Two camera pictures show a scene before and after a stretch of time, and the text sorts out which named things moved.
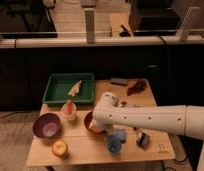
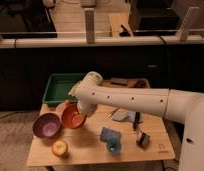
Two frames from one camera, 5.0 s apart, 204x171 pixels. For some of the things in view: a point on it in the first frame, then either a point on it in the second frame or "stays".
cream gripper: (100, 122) to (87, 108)
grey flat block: (118, 80) stays
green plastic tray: (59, 86) stays
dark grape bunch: (138, 87) stays
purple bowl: (46, 125) stays
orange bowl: (86, 125) to (71, 116)
